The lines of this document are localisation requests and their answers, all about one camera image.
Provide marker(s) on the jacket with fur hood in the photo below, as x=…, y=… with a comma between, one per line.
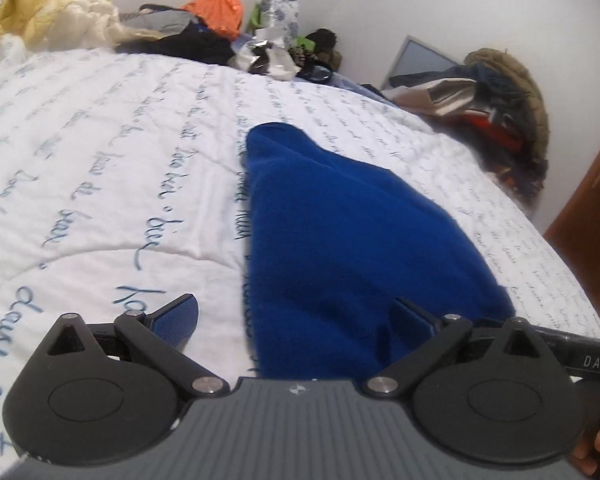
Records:
x=520, y=90

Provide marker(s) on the yellow blanket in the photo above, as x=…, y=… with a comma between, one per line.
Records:
x=40, y=5

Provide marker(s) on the orange cloth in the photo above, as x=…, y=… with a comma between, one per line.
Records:
x=220, y=10

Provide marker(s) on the white floral bag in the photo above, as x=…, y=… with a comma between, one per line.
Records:
x=280, y=12

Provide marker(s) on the heap of mixed clothes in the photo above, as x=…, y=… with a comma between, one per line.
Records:
x=455, y=100

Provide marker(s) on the grey flat board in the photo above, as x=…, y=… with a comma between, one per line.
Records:
x=417, y=57

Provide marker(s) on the white quilt with script print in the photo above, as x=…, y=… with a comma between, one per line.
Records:
x=105, y=160

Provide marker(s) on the dark plush toy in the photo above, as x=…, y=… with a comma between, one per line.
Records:
x=325, y=45

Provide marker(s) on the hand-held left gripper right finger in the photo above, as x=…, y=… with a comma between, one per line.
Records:
x=412, y=321

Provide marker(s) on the brown wooden door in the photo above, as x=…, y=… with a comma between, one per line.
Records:
x=590, y=220

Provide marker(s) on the pile of dark clothes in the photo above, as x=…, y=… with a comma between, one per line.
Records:
x=195, y=45

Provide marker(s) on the silver white wrapper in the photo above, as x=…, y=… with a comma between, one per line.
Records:
x=270, y=57

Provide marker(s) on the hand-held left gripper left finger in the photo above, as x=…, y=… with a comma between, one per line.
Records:
x=177, y=317

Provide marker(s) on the blue fleece garment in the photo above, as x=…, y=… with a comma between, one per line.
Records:
x=340, y=240

